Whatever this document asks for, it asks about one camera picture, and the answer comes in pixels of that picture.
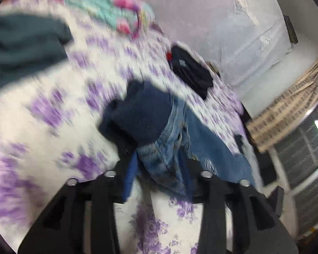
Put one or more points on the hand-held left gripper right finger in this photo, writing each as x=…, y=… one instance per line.
x=187, y=176

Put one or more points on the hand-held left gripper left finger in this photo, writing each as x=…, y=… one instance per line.
x=129, y=176

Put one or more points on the blue denim jeans pants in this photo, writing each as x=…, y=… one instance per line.
x=164, y=137

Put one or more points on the purple floral bedsheet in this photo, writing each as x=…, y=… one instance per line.
x=55, y=137

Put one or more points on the folded black garment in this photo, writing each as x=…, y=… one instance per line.
x=192, y=71

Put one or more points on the white grille panel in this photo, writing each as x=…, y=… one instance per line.
x=302, y=169

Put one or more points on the beige checked curtain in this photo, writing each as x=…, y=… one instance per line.
x=288, y=105

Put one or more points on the white lace cover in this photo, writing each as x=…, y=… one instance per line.
x=217, y=23

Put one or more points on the dark teal garment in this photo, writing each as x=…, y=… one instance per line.
x=23, y=47

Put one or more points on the folded teal pink floral blanket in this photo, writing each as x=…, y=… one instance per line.
x=114, y=5

